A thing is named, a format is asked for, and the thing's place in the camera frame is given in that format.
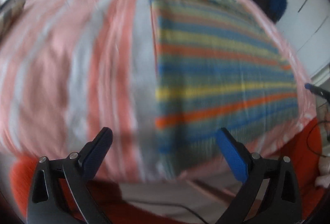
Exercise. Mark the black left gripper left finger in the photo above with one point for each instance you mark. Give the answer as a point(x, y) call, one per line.
point(46, 201)

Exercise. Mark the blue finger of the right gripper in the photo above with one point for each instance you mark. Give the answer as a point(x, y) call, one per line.
point(309, 87)

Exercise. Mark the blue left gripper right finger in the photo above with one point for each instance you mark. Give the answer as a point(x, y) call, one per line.
point(281, 202)

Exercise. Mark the striped knit sweater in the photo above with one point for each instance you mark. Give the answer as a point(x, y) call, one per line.
point(216, 67)

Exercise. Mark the orange clothing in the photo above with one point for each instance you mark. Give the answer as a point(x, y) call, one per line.
point(303, 150)

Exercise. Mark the blue jacket on chair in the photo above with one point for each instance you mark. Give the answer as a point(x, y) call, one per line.
point(276, 9)

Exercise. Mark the pink striped bed sheet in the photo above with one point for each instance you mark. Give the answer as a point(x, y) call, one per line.
point(71, 67)

